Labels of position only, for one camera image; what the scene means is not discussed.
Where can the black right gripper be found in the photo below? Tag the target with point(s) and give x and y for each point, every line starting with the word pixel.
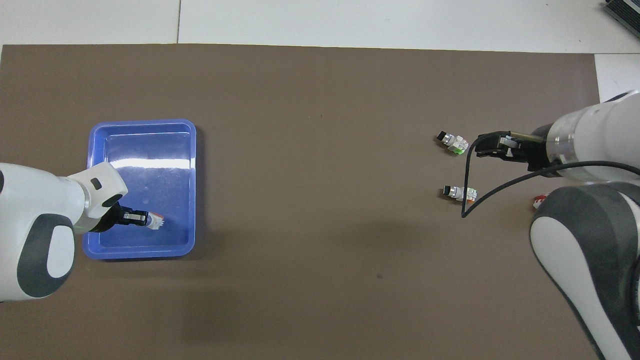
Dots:
pixel 535 155

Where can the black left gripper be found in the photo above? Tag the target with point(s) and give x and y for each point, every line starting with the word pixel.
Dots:
pixel 111 219

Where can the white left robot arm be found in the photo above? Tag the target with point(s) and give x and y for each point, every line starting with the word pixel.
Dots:
pixel 30 210

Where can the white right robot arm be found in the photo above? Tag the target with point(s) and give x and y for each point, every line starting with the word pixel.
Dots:
pixel 590 250

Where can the white orange push button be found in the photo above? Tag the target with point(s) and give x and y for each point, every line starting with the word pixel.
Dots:
pixel 454 143

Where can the white green push button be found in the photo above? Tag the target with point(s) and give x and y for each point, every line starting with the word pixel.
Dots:
pixel 457 192

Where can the white breaker with red lever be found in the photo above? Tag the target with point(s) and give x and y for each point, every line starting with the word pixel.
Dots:
pixel 539 202

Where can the blue plastic tray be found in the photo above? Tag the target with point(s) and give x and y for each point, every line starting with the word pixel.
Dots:
pixel 165 150

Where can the grey ribbed metal device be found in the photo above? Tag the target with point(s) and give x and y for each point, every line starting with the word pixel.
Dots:
pixel 625 12

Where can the brown table mat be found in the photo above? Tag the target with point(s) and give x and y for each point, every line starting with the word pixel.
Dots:
pixel 320 300

